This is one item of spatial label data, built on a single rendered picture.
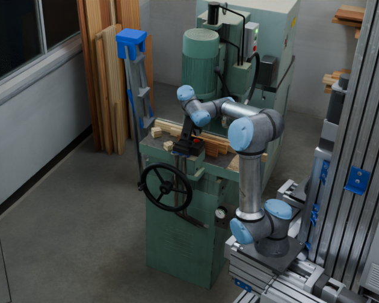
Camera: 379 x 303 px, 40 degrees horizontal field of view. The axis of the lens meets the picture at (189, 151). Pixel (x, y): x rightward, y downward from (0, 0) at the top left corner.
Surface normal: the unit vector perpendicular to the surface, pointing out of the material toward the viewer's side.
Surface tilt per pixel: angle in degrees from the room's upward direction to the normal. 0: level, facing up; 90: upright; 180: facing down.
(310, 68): 90
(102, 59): 87
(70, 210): 0
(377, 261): 90
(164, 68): 90
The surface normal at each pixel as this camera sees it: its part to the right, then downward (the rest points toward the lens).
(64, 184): 0.04, -0.84
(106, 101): 0.92, 0.21
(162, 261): -0.43, 0.48
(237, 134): -0.86, 0.12
